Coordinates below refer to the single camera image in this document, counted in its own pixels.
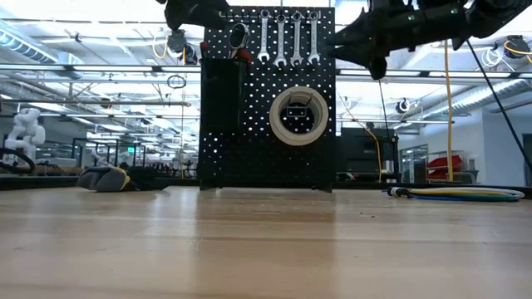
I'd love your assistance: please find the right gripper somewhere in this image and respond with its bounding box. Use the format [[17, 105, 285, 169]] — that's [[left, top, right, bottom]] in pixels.
[[327, 7, 421, 81]]

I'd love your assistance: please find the black-handled chrome ratchet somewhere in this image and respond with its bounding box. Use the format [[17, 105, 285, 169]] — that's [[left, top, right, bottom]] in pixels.
[[227, 22, 252, 59]]

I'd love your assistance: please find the chrome wrench rack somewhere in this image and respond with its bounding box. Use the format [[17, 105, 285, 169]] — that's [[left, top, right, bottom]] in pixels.
[[218, 10, 323, 22]]

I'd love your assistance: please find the black pegboard bin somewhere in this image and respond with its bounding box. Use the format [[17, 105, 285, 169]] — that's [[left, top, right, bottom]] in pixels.
[[200, 56, 249, 132]]

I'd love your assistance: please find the red parts bin rack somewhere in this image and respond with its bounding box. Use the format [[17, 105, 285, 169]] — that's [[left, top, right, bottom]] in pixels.
[[426, 154, 466, 181]]

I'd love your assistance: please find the black metal pegboard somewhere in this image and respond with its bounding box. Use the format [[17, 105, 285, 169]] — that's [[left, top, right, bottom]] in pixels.
[[197, 5, 337, 194]]

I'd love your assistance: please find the black work glove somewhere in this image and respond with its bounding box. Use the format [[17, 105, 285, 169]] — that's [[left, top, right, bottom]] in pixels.
[[76, 164, 171, 193]]

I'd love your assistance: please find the thin black hanging cable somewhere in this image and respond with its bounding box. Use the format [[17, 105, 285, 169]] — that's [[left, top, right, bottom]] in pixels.
[[377, 78, 394, 140]]

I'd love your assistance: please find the yellow hanging cable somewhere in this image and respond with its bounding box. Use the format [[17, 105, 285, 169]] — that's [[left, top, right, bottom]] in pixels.
[[442, 39, 456, 182]]

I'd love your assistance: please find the chrome wire pegboard hook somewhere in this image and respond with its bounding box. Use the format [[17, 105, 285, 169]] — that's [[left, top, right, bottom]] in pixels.
[[286, 91, 313, 120]]

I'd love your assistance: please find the thin yellow curved cable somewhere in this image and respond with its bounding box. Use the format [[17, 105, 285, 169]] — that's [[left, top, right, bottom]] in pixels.
[[338, 93, 383, 183]]

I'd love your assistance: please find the thick black hanging cable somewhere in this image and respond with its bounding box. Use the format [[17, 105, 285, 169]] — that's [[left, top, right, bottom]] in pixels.
[[465, 39, 532, 174]]

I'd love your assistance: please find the black aluminium frame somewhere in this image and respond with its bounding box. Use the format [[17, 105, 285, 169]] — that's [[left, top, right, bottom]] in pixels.
[[0, 174, 532, 193]]

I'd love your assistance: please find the multicoloured cable bundle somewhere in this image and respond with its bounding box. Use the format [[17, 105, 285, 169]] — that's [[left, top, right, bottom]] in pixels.
[[382, 185, 526, 203]]

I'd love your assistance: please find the thick black hose loop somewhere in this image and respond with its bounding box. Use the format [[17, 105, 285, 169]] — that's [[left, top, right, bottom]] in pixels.
[[0, 147, 38, 174]]

